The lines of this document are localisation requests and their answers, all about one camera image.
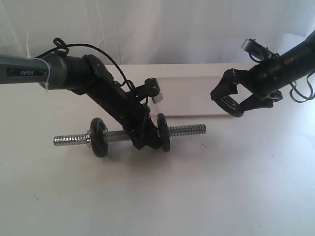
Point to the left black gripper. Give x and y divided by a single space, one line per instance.
135 120

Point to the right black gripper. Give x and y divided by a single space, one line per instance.
261 80

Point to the black weight plate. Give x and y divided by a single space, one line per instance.
229 105

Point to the black plate end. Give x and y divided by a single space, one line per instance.
97 132

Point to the chrome threaded dumbbell bar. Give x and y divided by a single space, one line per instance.
116 136

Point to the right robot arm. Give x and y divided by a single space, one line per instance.
239 91

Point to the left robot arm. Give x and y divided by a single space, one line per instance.
88 75

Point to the white rectangular tray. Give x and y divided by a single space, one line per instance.
187 97

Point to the white curtain backdrop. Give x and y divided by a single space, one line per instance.
156 31

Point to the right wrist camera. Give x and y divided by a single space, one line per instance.
256 51

